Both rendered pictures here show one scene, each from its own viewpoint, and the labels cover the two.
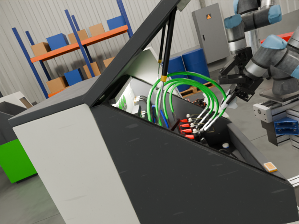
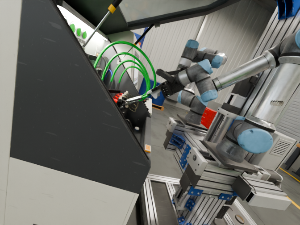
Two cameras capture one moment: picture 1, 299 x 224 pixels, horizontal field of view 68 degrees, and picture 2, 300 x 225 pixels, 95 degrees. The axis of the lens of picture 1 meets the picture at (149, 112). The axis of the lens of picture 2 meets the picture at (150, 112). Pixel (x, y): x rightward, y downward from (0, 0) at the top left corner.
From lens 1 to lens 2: 0.36 m
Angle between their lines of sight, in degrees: 12
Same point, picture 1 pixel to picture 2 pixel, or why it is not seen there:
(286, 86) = (193, 117)
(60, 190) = not seen: outside the picture
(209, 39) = not seen: hidden behind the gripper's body
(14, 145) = not seen: hidden behind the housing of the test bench
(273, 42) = (206, 63)
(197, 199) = (74, 132)
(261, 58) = (191, 70)
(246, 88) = (169, 88)
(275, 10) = (218, 58)
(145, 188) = (35, 93)
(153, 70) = (126, 49)
